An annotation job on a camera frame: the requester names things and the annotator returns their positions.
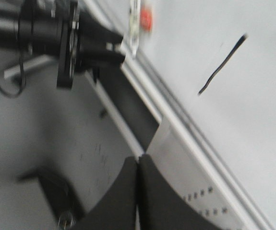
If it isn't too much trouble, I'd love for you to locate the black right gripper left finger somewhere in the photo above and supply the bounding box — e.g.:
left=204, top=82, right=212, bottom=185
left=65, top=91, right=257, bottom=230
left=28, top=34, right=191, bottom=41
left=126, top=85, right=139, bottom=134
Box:
left=74, top=157, right=137, bottom=230

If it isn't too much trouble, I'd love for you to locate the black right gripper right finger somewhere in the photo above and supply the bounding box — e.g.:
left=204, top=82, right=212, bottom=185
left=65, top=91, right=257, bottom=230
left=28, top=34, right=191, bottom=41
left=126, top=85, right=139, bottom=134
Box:
left=137, top=154, right=219, bottom=230

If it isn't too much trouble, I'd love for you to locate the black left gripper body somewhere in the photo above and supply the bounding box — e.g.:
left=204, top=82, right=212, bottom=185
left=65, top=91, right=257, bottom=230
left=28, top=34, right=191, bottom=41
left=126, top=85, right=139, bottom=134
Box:
left=56, top=0, right=94, bottom=90

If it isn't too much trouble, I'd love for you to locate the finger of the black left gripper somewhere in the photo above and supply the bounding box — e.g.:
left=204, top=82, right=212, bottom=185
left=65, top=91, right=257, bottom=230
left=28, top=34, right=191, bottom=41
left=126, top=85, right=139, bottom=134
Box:
left=80, top=42, right=125, bottom=72
left=79, top=11, right=123, bottom=44

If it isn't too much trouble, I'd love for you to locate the white taped black whiteboard marker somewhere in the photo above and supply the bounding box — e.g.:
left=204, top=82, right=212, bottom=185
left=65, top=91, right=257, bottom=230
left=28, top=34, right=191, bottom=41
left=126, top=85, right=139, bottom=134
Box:
left=124, top=0, right=153, bottom=58

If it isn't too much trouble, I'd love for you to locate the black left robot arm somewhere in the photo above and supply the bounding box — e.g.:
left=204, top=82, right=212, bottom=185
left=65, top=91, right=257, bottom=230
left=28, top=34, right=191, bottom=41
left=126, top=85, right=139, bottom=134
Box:
left=0, top=0, right=125, bottom=89

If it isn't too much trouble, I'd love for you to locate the grey perforated stand panel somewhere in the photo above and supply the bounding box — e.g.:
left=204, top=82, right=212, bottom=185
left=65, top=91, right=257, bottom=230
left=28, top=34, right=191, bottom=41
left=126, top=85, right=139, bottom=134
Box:
left=0, top=66, right=271, bottom=230

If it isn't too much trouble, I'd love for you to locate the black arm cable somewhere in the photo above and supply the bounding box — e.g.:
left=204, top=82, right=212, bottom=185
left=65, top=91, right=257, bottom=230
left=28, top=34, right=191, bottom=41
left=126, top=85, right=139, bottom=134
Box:
left=0, top=14, right=35, bottom=98

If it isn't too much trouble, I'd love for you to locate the white whiteboard with aluminium frame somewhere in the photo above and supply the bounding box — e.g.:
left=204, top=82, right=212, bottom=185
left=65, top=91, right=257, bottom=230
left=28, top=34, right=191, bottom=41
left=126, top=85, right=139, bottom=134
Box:
left=85, top=0, right=276, bottom=230

